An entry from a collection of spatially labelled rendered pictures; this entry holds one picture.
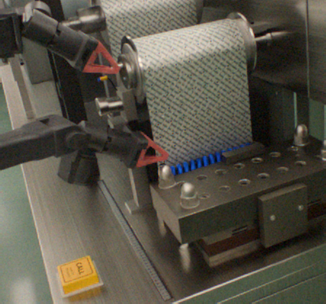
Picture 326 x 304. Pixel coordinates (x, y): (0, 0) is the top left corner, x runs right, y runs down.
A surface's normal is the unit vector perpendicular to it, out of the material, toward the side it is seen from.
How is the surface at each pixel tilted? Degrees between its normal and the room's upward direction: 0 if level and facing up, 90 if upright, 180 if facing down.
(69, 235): 0
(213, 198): 0
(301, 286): 90
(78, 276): 0
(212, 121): 90
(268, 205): 90
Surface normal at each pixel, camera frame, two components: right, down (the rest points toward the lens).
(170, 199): -0.15, -0.90
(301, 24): -0.93, 0.27
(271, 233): 0.35, 0.33
